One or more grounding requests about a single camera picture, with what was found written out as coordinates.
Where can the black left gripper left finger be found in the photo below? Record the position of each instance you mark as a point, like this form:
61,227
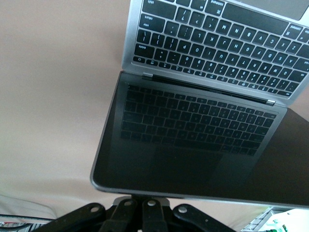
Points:
116,217

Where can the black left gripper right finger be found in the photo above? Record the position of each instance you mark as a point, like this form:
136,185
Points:
154,217

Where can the grey laptop with black keyboard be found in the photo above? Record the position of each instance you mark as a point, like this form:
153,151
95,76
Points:
193,135

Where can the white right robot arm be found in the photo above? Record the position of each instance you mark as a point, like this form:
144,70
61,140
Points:
295,218

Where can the brown table cover sheet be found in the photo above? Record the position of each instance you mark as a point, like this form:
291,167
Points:
48,84

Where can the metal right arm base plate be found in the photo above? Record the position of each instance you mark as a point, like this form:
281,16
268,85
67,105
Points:
258,223

